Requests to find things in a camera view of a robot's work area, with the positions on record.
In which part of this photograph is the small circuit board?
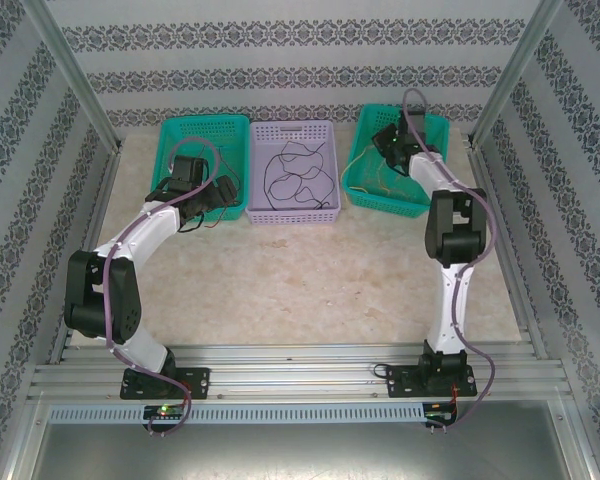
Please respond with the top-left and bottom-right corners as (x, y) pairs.
(423, 401), (459, 426)
(143, 404), (187, 420)

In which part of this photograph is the aluminium side rail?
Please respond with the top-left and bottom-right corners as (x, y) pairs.
(49, 147), (122, 364)
(467, 139), (551, 359)

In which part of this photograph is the purple plastic basket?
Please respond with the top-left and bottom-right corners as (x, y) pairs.
(244, 121), (342, 225)

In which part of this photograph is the thin black wire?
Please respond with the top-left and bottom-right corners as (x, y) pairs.
(269, 149), (337, 211)
(263, 140), (331, 211)

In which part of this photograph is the thin dark green wire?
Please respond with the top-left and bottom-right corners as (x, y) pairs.
(178, 212), (205, 234)

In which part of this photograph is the aluminium frame post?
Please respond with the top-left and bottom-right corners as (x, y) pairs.
(468, 0), (566, 146)
(19, 0), (124, 151)

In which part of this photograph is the thin yellow wire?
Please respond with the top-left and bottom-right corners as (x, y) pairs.
(349, 149), (431, 199)
(342, 144), (411, 199)

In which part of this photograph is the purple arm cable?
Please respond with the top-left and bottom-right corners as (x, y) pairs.
(401, 87), (499, 435)
(103, 137), (221, 436)

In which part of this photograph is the teal plastic basket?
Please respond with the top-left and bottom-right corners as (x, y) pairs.
(149, 114), (252, 224)
(342, 103), (451, 220)

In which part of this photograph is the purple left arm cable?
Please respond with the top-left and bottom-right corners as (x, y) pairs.
(103, 137), (221, 436)

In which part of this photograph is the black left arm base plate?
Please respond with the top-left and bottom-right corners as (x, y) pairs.
(119, 367), (211, 401)

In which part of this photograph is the white slotted cable duct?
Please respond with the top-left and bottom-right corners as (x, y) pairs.
(47, 403), (426, 425)

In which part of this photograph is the grey metal sheet panel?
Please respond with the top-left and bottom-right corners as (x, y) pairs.
(9, 397), (599, 480)

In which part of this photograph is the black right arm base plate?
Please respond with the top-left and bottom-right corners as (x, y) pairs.
(385, 364), (479, 400)

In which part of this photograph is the aluminium mounting rail beam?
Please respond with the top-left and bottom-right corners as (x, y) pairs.
(27, 342), (574, 401)

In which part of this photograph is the thin red wire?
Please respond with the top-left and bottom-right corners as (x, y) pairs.
(207, 199), (236, 229)
(199, 142), (245, 201)

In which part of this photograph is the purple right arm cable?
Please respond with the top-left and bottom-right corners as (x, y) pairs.
(401, 87), (499, 435)

